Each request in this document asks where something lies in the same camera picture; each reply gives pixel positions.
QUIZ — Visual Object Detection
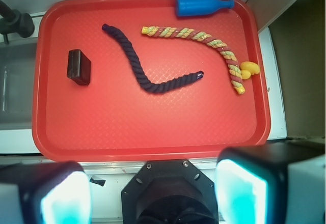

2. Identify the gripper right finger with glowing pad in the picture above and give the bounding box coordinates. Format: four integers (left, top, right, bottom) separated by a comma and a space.
214, 142, 325, 223

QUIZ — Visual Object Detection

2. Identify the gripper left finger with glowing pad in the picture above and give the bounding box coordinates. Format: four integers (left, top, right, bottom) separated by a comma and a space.
1, 161, 92, 223

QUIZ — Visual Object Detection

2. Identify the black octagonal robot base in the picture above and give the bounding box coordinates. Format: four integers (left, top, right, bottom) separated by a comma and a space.
121, 159, 219, 223

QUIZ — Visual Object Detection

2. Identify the black tape piece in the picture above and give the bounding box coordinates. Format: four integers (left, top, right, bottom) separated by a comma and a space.
88, 175, 106, 187

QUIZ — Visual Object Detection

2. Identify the yellow rubber duck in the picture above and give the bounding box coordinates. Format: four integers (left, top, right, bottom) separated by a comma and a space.
240, 61, 260, 80

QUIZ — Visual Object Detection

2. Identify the dark brown rectangular block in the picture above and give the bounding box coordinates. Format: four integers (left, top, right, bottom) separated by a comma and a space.
67, 49, 91, 86

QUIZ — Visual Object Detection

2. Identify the red plastic tray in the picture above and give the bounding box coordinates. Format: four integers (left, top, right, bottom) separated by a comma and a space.
32, 0, 271, 161

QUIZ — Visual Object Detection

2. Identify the black clamp knob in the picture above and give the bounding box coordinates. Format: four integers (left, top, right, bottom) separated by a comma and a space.
1, 1, 35, 45

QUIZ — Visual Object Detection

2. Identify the blue plastic bottle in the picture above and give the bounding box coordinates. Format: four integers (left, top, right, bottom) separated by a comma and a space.
176, 0, 235, 17

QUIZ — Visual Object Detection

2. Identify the multicolored twisted rope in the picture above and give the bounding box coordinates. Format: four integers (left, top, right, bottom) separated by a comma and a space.
141, 25, 246, 95

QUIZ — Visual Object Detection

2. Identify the dark purple twisted rope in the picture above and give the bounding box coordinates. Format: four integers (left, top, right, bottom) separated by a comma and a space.
101, 23, 205, 95

